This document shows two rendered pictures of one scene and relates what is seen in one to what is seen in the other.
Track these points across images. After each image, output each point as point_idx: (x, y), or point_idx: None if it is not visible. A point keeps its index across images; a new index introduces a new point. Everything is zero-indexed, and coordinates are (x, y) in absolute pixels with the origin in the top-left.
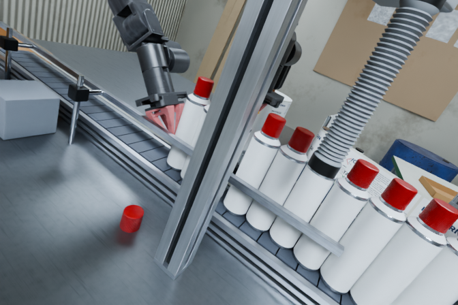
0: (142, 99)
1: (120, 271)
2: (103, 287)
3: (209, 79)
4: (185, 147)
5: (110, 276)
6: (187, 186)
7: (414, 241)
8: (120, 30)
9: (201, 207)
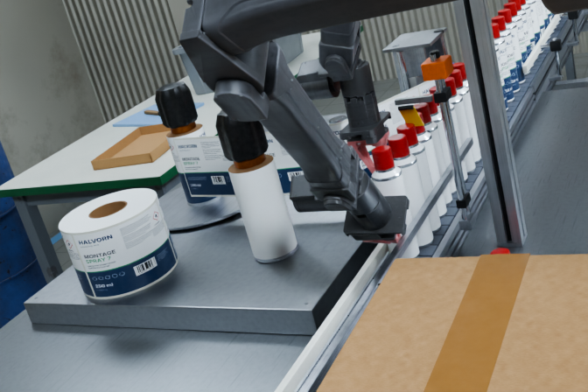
0: (405, 217)
1: (547, 251)
2: (564, 249)
3: (378, 148)
4: (429, 206)
5: (555, 252)
6: (510, 164)
7: (466, 98)
8: (353, 193)
9: (514, 164)
